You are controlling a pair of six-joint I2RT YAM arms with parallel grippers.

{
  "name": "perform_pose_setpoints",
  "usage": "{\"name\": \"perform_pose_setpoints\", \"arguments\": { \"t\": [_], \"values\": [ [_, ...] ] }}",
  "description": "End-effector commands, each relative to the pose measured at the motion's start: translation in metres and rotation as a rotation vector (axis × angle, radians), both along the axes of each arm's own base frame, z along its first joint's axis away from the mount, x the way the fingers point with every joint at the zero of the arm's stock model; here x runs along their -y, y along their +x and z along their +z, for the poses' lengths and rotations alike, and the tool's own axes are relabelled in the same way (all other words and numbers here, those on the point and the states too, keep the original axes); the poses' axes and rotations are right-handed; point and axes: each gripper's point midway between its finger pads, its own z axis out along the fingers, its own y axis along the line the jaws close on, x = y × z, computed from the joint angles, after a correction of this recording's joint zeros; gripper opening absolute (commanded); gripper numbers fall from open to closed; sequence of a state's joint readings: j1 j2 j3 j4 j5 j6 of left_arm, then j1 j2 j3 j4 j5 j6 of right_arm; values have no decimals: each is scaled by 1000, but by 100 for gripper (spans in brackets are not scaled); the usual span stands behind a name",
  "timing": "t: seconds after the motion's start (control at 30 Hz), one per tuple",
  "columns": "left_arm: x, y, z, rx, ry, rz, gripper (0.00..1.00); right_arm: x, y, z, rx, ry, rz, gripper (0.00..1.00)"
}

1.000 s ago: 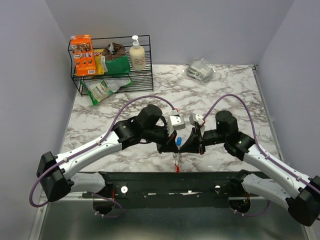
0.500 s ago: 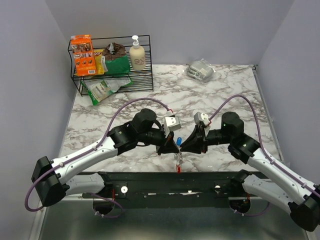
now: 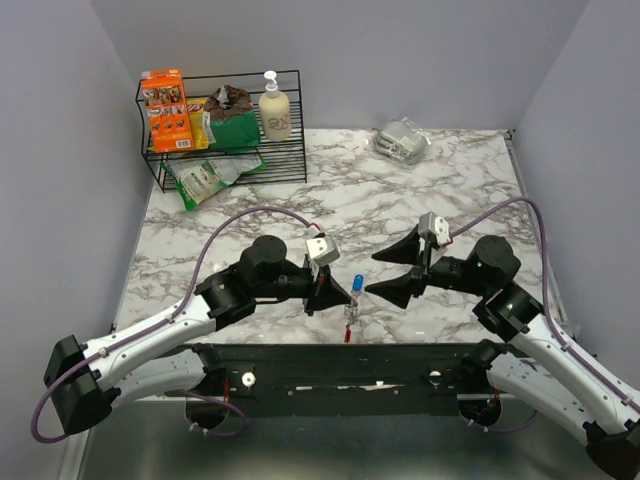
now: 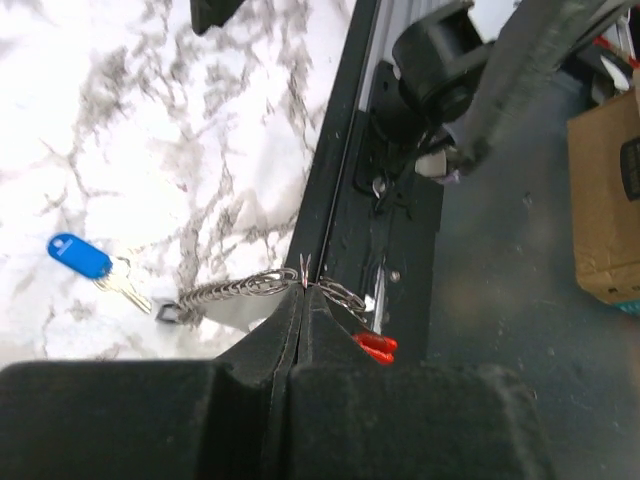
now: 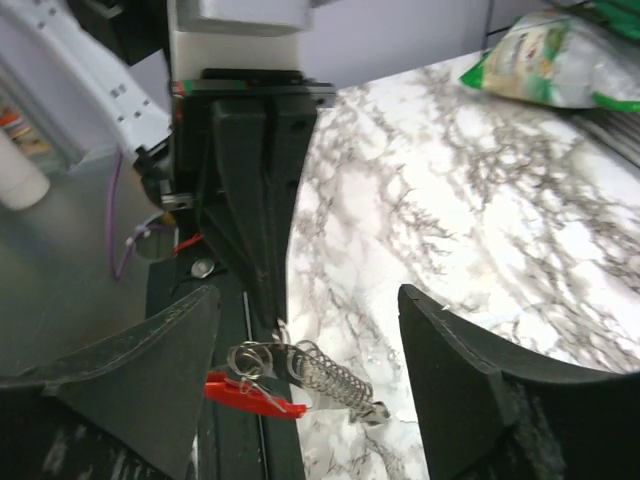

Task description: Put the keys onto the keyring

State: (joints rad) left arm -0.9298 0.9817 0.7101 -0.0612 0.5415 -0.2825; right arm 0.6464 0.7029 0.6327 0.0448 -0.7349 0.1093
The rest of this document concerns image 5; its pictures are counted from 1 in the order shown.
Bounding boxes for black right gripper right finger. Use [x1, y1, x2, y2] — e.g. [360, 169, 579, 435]
[398, 284, 639, 479]

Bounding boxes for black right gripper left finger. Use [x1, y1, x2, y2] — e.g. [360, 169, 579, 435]
[1, 286, 220, 479]

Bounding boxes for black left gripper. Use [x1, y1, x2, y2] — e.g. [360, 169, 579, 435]
[159, 68, 336, 325]

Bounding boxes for red handled key organizer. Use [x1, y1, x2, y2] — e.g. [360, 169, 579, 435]
[204, 323, 391, 426]

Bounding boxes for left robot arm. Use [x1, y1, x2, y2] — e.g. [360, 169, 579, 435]
[1, 1, 335, 327]

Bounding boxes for white tumbler red lid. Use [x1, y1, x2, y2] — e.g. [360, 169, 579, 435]
[0, 131, 50, 211]

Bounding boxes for green white snack bag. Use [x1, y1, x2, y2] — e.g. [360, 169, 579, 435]
[460, 9, 639, 112]

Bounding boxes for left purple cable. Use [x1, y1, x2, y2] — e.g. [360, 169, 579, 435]
[107, 147, 171, 281]

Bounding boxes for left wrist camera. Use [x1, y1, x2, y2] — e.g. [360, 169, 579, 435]
[167, 0, 313, 80]

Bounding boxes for black wire shelf rack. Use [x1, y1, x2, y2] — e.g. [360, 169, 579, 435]
[484, 0, 640, 169]

